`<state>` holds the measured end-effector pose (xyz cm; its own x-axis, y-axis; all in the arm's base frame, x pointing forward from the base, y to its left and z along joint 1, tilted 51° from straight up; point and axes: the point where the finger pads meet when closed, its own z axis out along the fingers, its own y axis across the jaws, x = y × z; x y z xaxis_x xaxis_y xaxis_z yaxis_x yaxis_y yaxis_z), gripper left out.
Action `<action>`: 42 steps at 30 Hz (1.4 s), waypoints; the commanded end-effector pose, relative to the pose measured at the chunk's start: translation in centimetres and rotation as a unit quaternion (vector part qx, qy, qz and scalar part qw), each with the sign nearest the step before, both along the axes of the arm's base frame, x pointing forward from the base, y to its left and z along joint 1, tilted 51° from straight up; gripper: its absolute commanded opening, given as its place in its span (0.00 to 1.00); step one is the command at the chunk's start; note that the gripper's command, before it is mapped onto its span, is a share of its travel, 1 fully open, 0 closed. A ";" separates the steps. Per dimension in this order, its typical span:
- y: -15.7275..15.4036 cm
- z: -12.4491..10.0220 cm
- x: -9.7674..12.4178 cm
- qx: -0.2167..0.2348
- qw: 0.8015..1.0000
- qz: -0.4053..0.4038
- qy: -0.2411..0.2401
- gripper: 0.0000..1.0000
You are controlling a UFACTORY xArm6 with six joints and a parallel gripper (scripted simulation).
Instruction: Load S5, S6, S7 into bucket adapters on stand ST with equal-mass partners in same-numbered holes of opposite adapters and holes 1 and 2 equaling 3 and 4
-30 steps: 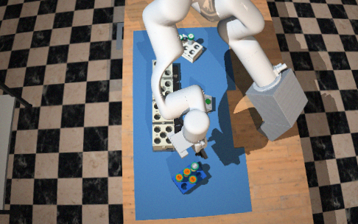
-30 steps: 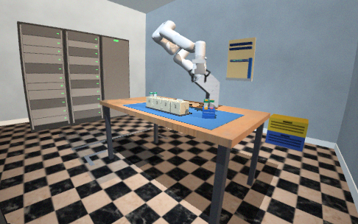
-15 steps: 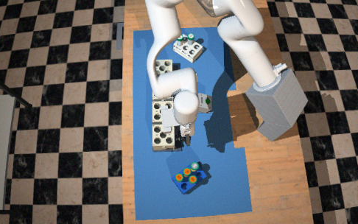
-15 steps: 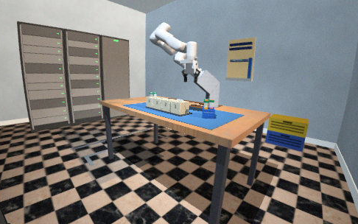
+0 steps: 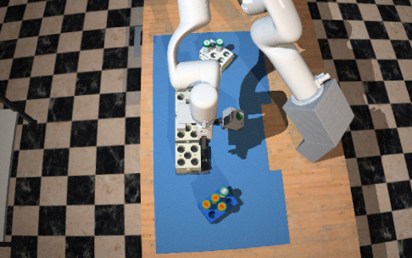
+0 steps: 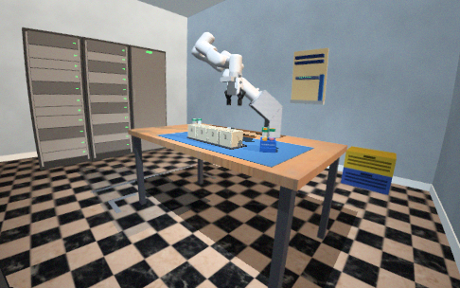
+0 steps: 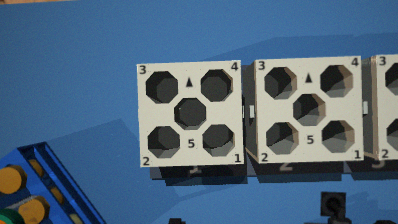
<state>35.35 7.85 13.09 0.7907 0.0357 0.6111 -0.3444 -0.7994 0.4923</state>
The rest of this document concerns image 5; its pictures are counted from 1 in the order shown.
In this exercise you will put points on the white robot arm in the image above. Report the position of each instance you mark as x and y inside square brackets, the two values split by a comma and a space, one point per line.
[282, 26]

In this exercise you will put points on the blue tube rack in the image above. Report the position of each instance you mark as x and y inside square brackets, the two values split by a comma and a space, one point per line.
[212, 214]

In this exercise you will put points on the white tube rack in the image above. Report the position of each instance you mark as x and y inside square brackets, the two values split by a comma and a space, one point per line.
[224, 60]

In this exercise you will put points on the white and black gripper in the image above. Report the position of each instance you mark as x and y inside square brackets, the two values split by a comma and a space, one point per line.
[205, 133]

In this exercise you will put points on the blue bench mat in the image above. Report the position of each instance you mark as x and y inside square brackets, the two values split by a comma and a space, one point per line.
[237, 159]

